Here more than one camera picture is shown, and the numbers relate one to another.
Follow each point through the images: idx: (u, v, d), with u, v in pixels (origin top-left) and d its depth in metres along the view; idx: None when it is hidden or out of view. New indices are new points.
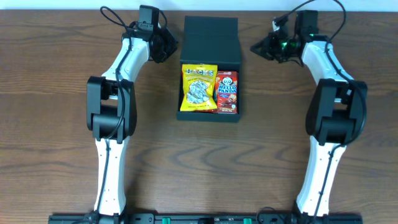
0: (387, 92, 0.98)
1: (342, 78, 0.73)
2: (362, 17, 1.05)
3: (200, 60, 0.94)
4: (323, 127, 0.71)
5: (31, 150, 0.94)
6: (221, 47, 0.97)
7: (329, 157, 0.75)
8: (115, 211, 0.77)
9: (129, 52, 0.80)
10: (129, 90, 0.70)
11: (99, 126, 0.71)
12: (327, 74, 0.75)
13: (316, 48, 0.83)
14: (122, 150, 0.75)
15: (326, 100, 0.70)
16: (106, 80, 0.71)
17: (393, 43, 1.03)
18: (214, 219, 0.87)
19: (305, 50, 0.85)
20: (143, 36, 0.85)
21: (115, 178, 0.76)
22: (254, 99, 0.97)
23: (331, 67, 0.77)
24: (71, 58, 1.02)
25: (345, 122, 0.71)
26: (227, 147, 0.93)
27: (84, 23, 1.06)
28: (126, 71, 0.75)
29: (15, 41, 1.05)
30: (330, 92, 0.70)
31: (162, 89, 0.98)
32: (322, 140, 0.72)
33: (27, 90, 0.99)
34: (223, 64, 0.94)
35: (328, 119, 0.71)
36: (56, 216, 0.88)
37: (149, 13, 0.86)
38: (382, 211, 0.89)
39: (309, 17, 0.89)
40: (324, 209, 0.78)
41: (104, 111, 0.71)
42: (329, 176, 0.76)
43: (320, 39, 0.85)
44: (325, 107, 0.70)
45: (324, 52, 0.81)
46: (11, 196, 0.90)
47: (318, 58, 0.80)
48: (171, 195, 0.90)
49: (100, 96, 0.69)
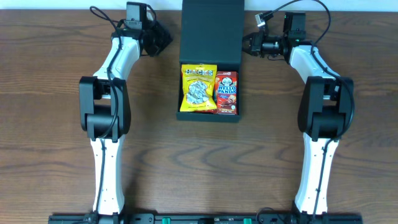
0: (388, 92, 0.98)
1: (329, 75, 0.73)
2: (363, 17, 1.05)
3: (199, 60, 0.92)
4: (314, 123, 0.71)
5: (32, 150, 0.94)
6: (220, 43, 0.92)
7: (323, 153, 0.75)
8: (115, 211, 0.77)
9: (119, 51, 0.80)
10: (121, 88, 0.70)
11: (94, 126, 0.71)
12: (314, 72, 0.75)
13: (301, 50, 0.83)
14: (117, 149, 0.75)
15: (315, 96, 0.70)
16: (97, 80, 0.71)
17: (394, 43, 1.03)
18: (214, 219, 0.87)
19: (291, 53, 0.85)
20: (134, 34, 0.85)
21: (113, 177, 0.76)
22: (254, 99, 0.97)
23: (318, 66, 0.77)
24: (72, 59, 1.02)
25: (335, 117, 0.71)
26: (227, 147, 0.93)
27: (83, 23, 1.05)
28: (117, 70, 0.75)
29: (15, 41, 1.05)
30: (318, 88, 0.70)
31: (162, 89, 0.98)
32: (315, 135, 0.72)
33: (28, 90, 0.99)
34: (222, 63, 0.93)
35: (319, 115, 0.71)
36: (56, 216, 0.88)
37: (137, 9, 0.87)
38: (381, 211, 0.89)
39: (297, 20, 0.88)
40: (323, 207, 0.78)
41: (100, 110, 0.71)
42: (325, 173, 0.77)
43: (306, 43, 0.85)
44: (315, 104, 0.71)
45: (311, 55, 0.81)
46: (12, 196, 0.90)
47: (305, 59, 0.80)
48: (171, 194, 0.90)
49: (92, 95, 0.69)
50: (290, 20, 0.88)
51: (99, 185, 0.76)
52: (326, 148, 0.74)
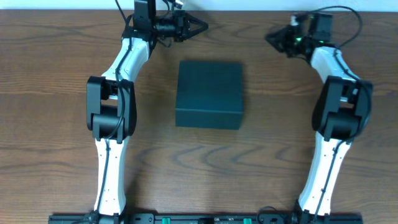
0: (387, 92, 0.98)
1: (350, 77, 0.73)
2: (359, 17, 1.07)
3: (196, 94, 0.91)
4: (328, 122, 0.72)
5: (32, 150, 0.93)
6: (221, 94, 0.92)
7: (333, 154, 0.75)
8: (115, 211, 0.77)
9: (129, 52, 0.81)
10: (129, 90, 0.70)
11: (99, 126, 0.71)
12: (335, 73, 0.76)
13: (324, 51, 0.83)
14: (122, 150, 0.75)
15: (332, 97, 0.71)
16: (106, 80, 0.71)
17: (392, 43, 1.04)
18: (214, 219, 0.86)
19: (313, 54, 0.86)
20: (144, 35, 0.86)
21: (115, 177, 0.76)
22: (255, 99, 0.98)
23: (339, 68, 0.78)
24: (72, 58, 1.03)
25: (349, 119, 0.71)
26: (227, 147, 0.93)
27: (84, 23, 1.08)
28: (126, 70, 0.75)
29: (15, 41, 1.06)
30: (337, 89, 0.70)
31: (163, 89, 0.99)
32: (328, 135, 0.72)
33: (27, 90, 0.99)
34: (221, 98, 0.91)
35: (334, 115, 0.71)
36: (56, 216, 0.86)
37: (145, 7, 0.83)
38: (382, 211, 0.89)
39: (323, 22, 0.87)
40: (327, 208, 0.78)
41: (105, 110, 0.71)
42: (333, 174, 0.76)
43: (330, 46, 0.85)
44: (331, 104, 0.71)
45: (333, 56, 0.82)
46: (10, 196, 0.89)
47: (326, 60, 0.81)
48: (171, 195, 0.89)
49: (100, 96, 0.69)
50: (315, 20, 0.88)
51: (102, 184, 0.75)
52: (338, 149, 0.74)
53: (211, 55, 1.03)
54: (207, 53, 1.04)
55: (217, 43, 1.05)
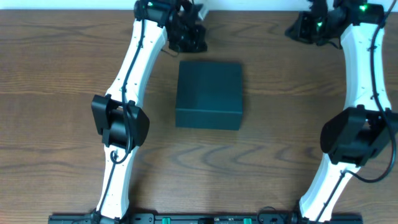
0: (388, 91, 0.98)
1: (375, 106, 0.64)
2: None
3: (198, 94, 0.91)
4: (338, 153, 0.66)
5: (32, 150, 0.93)
6: (223, 94, 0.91)
7: (340, 175, 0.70)
8: (117, 215, 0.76)
9: (138, 51, 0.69)
10: (134, 116, 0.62)
11: (109, 139, 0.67)
12: (361, 94, 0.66)
13: (360, 39, 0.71)
14: (129, 159, 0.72)
15: (348, 134, 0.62)
16: (111, 99, 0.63)
17: (392, 42, 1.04)
18: (214, 219, 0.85)
19: (347, 33, 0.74)
20: (161, 14, 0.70)
21: (119, 185, 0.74)
22: (255, 99, 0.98)
23: (370, 84, 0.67)
24: (73, 58, 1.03)
25: (364, 151, 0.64)
26: (227, 147, 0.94)
27: (84, 23, 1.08)
28: (135, 85, 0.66)
29: (16, 42, 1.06)
30: (357, 126, 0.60)
31: (163, 89, 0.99)
32: (336, 161, 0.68)
33: (28, 90, 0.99)
34: (223, 99, 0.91)
35: (346, 148, 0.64)
36: (56, 216, 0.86)
37: None
38: (382, 211, 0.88)
39: None
40: (327, 217, 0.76)
41: (113, 120, 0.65)
42: (338, 191, 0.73)
43: (368, 24, 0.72)
44: (346, 139, 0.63)
45: (369, 50, 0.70)
46: (10, 196, 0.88)
47: (360, 59, 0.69)
48: (171, 195, 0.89)
49: (105, 116, 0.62)
50: None
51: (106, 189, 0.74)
52: (346, 172, 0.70)
53: (210, 55, 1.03)
54: (207, 53, 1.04)
55: (216, 43, 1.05)
